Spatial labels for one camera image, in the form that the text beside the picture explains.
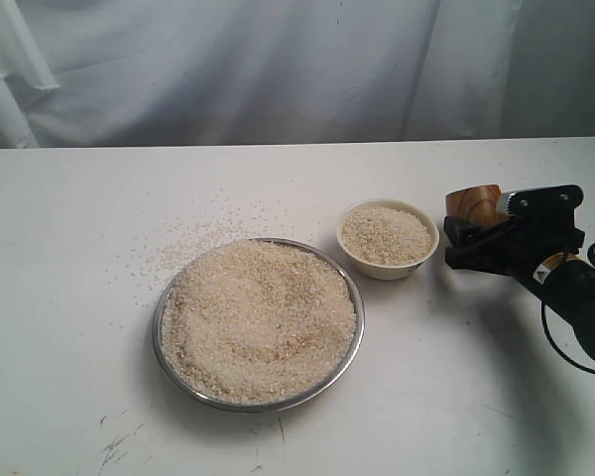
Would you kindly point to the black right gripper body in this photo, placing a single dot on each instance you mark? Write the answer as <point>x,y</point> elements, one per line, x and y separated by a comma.
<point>535,249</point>

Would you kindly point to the brown wooden cup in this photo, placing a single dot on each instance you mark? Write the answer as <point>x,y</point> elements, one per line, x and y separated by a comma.
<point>475,205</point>

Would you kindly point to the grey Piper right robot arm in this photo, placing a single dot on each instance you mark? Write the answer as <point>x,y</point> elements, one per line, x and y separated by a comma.
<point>577,308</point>

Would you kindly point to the cream ceramic rice bowl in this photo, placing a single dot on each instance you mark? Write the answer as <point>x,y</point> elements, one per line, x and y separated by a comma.
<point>385,239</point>

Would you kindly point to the large steel rice plate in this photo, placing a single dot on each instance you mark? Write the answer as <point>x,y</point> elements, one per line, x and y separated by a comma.
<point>258,326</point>

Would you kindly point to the spilled rice grains on table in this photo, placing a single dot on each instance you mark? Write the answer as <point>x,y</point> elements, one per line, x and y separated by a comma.
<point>172,235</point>

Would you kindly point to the white backdrop cloth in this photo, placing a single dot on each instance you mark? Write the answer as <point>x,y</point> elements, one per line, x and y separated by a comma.
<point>155,73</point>

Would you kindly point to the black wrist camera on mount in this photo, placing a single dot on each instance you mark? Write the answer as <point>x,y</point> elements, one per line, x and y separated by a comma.
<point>540,200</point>

